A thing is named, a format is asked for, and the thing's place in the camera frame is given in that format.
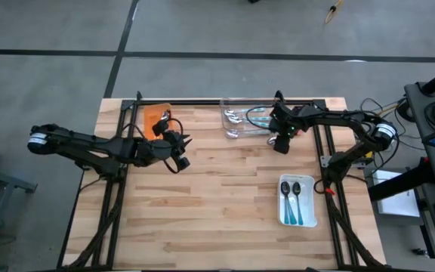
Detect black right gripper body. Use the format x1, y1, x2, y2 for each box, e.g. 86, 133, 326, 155
273, 101, 304, 138

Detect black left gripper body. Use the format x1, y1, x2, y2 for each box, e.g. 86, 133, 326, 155
136, 130, 183, 168

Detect clear plastic bin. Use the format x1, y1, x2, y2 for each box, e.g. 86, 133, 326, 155
219, 97, 279, 140

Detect black spoon with teal handle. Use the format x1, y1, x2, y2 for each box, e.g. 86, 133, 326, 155
292, 181, 304, 227
279, 181, 291, 226
287, 203, 298, 226

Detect orange translucent plastic bin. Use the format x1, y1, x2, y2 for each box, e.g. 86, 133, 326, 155
142, 102, 173, 141

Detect white plastic tray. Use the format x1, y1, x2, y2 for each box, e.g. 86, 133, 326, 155
277, 173, 319, 229

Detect yellow and black floor tool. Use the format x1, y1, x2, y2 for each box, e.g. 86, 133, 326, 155
325, 0, 345, 24

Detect grey equipment cart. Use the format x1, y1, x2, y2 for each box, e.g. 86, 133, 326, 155
404, 60, 435, 186

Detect white box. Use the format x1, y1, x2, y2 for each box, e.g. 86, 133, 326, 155
371, 168, 421, 218

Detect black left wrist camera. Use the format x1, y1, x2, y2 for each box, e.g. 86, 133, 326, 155
175, 156, 191, 173

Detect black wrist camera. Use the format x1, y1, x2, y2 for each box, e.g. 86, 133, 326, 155
175, 156, 191, 173
273, 134, 292, 155

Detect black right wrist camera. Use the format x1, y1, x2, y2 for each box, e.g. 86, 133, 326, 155
273, 134, 292, 155

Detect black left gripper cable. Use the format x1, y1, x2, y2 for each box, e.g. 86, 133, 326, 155
152, 117, 185, 138

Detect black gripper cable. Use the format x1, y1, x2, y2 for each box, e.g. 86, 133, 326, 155
245, 106, 276, 131
152, 117, 185, 138

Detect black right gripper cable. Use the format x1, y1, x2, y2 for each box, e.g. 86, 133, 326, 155
245, 106, 276, 131

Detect black metal table frame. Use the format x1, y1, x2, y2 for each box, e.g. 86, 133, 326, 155
55, 90, 383, 271

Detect loose floor cables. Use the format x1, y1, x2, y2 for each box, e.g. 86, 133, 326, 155
359, 97, 415, 152

